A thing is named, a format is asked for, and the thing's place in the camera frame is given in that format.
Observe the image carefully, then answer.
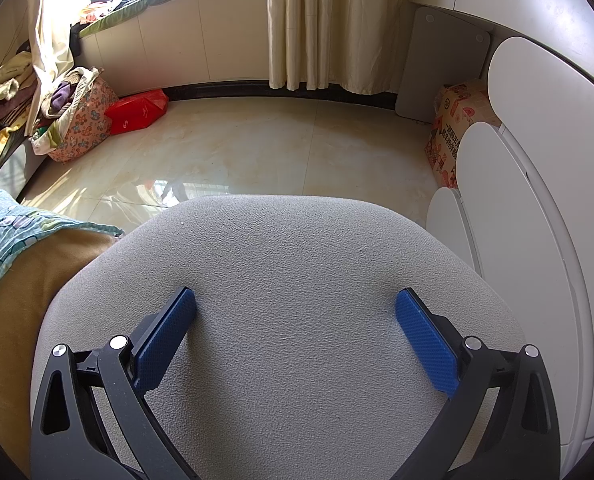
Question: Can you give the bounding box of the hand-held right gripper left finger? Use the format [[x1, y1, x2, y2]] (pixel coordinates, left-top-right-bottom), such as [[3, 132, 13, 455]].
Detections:
[[30, 286, 198, 480]]

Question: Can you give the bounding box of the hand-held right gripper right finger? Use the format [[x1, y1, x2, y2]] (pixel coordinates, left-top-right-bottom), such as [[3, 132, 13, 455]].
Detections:
[[394, 287, 562, 480]]

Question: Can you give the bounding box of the floral bag of clothes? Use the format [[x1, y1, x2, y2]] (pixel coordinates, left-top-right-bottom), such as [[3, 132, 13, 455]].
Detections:
[[30, 66, 120, 163]]

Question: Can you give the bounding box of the pile of mixed clothes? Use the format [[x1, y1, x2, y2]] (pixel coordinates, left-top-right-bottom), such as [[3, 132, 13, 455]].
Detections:
[[0, 50, 43, 181]]

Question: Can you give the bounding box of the grey chair seat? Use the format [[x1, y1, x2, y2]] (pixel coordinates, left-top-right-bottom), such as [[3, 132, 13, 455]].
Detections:
[[30, 195, 528, 480]]

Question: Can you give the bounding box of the light blue cat print sheet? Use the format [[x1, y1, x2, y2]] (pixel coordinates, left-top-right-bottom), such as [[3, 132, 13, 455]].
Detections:
[[0, 180, 125, 326]]

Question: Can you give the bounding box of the printed cardboard box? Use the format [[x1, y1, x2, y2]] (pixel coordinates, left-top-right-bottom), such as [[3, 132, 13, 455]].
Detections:
[[423, 79, 502, 190]]

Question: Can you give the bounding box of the red bag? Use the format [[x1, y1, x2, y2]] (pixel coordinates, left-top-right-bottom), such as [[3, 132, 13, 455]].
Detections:
[[104, 88, 170, 136]]

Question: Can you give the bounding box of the grey flat board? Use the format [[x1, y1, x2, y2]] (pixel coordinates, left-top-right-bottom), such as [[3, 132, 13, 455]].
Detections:
[[394, 6, 492, 123]]

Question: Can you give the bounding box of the white window bench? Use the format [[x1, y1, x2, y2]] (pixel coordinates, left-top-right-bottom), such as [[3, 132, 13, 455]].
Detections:
[[80, 0, 413, 93]]

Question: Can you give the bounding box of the green window seat cushion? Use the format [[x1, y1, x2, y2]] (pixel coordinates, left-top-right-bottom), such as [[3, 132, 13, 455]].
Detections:
[[80, 0, 268, 38]]

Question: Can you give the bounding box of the cream curtain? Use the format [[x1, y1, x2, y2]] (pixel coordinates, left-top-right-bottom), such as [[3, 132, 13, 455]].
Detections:
[[267, 0, 410, 96], [27, 0, 78, 141]]

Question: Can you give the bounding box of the white desk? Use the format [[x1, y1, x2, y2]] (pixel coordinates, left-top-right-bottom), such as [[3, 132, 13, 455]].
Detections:
[[409, 0, 594, 81]]

